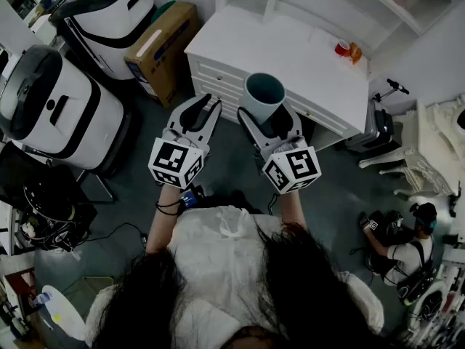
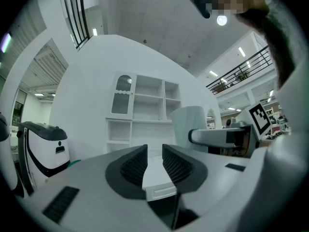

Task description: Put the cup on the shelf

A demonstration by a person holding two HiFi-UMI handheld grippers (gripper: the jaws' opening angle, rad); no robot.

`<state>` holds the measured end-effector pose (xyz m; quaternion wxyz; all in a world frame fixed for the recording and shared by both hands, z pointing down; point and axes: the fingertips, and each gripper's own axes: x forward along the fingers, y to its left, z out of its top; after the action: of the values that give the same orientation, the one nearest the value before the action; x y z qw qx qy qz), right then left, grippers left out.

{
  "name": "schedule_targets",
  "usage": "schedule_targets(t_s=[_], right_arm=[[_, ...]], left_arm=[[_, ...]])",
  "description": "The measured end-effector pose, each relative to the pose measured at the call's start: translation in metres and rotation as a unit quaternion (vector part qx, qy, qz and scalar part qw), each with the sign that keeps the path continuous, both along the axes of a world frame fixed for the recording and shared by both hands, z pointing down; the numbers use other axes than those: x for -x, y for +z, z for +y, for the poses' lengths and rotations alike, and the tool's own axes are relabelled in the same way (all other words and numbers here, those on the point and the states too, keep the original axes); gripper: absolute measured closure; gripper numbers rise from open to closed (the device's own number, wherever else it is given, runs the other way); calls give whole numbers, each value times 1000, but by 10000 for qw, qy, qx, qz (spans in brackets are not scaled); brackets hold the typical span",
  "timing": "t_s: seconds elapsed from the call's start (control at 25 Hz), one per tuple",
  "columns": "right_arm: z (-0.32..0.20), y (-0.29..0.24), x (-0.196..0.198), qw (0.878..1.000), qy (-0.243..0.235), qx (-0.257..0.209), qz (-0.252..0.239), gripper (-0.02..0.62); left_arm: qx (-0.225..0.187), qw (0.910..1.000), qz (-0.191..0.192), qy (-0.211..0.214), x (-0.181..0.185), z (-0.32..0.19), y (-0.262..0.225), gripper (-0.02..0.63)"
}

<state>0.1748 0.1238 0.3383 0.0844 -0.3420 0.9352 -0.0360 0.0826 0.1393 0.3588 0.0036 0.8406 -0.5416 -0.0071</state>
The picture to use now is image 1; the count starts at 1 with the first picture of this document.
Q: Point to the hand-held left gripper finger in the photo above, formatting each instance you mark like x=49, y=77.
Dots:
x=181, y=118
x=210, y=126

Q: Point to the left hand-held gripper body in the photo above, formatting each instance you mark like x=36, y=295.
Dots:
x=170, y=160

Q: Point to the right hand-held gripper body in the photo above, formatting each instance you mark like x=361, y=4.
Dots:
x=294, y=169

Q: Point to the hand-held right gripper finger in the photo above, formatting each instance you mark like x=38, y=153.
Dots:
x=256, y=133
x=288, y=129

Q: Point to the grey-blue cup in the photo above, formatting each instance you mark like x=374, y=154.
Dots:
x=259, y=104

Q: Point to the person's left forearm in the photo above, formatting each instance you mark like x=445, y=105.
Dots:
x=161, y=227

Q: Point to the person's right forearm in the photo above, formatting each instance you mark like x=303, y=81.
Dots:
x=292, y=209

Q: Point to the white desk with drawers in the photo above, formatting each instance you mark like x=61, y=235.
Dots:
x=272, y=49

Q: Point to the white shelf unit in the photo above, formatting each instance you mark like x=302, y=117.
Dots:
x=363, y=9

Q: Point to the small blue device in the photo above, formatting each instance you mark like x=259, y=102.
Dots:
x=189, y=199

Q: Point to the brown cardboard box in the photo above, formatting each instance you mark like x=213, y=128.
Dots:
x=163, y=53

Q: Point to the grey suitcase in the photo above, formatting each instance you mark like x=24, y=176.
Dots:
x=370, y=129

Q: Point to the white and black mobile robot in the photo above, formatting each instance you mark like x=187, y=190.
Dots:
x=109, y=16
x=80, y=115

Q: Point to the green round object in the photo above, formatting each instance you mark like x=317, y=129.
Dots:
x=163, y=9

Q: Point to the person's white shirt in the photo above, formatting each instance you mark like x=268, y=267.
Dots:
x=218, y=264

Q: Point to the white ornate carved furniture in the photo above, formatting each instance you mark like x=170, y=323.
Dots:
x=432, y=151

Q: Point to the white round stool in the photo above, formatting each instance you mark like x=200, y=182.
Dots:
x=67, y=315

